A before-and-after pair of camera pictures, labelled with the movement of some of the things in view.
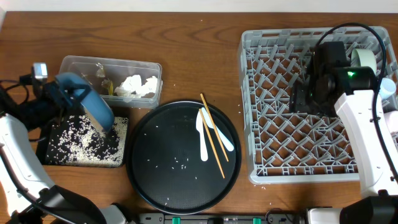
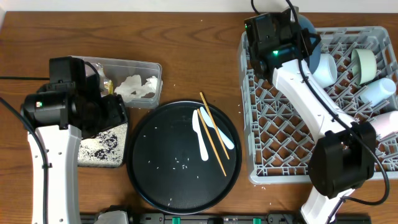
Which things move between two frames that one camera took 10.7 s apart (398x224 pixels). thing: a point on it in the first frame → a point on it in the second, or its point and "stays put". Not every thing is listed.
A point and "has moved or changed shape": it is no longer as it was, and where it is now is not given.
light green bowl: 364,57 stays put
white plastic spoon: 222,137 stays put
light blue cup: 387,88 stays put
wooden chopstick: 214,126 stays put
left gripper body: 45,110 → 107,113
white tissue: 150,86 stays put
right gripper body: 307,100 → 294,43
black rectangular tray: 76,141 stays put
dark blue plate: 74,90 has moved or changed shape
